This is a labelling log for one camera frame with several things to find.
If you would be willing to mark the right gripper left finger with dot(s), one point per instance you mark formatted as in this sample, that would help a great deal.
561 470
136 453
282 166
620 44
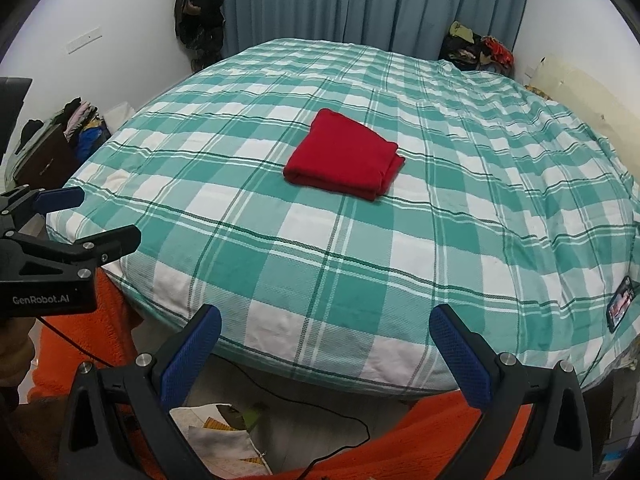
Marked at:
95 442

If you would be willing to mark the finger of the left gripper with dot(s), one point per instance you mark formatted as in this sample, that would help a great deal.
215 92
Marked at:
109 246
56 200

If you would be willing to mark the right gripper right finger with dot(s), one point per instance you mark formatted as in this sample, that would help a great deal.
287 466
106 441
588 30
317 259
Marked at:
555 443

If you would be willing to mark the red sweater with white dog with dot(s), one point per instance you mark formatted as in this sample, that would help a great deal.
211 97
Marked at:
342 156

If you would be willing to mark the clothes pile on left box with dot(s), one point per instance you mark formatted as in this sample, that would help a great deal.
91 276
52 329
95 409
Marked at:
50 151

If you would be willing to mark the clothes pile by curtain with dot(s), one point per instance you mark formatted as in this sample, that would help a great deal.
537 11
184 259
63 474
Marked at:
467 50

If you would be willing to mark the papers on floor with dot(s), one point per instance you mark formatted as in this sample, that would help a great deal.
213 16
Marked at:
218 435

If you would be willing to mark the orange fuzzy trousers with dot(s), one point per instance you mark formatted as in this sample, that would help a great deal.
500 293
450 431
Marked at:
340 435

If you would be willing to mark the smartphone on bed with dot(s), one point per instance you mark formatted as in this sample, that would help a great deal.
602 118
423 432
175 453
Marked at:
620 303

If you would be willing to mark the teal white plaid bed cover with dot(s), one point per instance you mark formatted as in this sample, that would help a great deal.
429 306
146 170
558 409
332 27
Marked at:
508 207

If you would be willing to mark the white wall switch plate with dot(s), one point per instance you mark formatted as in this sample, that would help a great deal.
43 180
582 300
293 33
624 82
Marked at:
83 40

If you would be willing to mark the black clothes hanging on wall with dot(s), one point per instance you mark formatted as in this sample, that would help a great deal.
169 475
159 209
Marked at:
199 26

